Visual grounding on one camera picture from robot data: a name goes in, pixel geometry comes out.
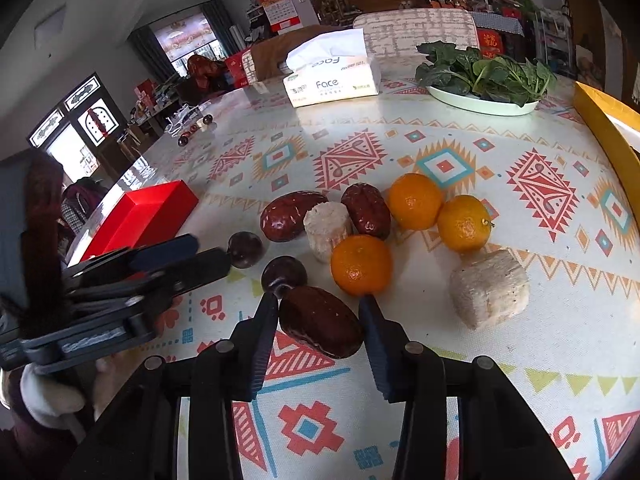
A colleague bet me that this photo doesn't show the orange mandarin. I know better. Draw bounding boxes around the orange mandarin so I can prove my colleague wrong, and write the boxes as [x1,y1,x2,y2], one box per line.
[330,234,394,297]
[387,172,446,231]
[437,195,496,254]

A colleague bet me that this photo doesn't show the dark purple plum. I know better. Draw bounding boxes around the dark purple plum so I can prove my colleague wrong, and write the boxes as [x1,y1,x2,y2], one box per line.
[261,256,308,298]
[227,231,264,268]

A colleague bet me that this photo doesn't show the window with patterned blind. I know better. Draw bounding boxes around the window with patterned blind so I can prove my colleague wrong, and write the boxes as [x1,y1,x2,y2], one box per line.
[152,10,221,63]

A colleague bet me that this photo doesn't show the white oval plate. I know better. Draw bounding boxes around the white oval plate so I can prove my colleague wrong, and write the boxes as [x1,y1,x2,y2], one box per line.
[425,82,541,117]

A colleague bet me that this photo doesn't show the blue checkered cloth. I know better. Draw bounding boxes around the blue checkered cloth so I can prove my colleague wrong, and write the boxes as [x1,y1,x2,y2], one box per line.
[470,10,526,36]

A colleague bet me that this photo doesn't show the square ceiling light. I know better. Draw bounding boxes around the square ceiling light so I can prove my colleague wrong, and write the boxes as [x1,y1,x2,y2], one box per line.
[34,5,67,51]

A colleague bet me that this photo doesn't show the person's left forearm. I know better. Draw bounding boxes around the person's left forearm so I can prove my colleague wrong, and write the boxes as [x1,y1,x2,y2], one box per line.
[0,360,96,480]

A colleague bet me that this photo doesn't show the red wall calendar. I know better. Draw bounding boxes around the red wall calendar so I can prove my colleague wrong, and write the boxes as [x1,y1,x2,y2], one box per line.
[252,0,303,36]

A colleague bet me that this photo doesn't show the red gift boxes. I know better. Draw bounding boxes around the red gift boxes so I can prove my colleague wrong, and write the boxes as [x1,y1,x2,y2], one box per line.
[225,49,258,88]

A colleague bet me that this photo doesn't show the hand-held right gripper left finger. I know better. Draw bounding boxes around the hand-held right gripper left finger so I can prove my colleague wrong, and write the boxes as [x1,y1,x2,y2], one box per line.
[60,291,279,480]

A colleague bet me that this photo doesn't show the red rectangular tray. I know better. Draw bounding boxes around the red rectangular tray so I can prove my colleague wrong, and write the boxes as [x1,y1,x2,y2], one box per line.
[80,180,200,261]

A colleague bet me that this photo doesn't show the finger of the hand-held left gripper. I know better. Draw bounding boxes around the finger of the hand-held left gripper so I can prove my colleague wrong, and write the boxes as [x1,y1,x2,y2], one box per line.
[67,247,232,307]
[65,234,200,288]

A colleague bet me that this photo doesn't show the grey curtain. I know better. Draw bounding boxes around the grey curtain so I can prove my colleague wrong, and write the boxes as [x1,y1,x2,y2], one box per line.
[200,0,238,56]
[127,25,173,81]

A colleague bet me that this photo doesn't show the red jacket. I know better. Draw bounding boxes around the red jacket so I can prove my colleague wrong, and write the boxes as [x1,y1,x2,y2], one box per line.
[186,54,226,92]

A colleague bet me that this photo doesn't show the white tissue box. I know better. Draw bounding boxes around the white tissue box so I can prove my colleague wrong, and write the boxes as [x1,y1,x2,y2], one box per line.
[282,29,382,108]

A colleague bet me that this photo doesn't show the yellow box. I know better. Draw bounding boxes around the yellow box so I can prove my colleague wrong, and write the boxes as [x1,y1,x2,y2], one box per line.
[572,81,640,183]

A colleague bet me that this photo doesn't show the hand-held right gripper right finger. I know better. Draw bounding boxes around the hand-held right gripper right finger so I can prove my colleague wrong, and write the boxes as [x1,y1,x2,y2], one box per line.
[357,294,576,480]

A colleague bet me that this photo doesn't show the plate of green spinach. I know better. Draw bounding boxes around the plate of green spinach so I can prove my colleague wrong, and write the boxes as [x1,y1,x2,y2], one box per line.
[415,40,558,107]

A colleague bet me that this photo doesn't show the cluttered side table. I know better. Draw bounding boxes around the cluttered side table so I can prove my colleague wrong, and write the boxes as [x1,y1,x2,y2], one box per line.
[132,77,201,136]

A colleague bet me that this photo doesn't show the brown wooden chair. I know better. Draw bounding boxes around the brown wooden chair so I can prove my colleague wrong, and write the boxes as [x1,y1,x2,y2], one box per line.
[250,24,361,83]

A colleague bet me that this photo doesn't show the dark wooden door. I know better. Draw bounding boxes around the dark wooden door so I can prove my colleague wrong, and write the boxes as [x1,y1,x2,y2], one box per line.
[27,74,126,186]

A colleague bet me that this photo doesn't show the patterned cushioned chair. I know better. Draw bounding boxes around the patterned cushioned chair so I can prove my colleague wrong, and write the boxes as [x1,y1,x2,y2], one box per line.
[352,8,481,61]

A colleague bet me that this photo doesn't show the red date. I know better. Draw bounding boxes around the red date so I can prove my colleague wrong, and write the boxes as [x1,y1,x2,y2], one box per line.
[341,182,392,240]
[260,190,328,243]
[277,286,365,360]

